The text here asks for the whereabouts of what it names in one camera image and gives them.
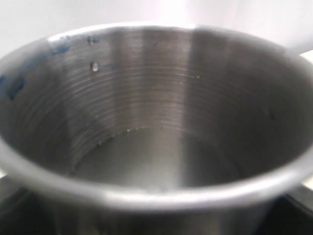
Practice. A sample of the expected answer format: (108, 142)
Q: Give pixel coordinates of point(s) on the stainless steel cup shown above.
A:
(140, 129)

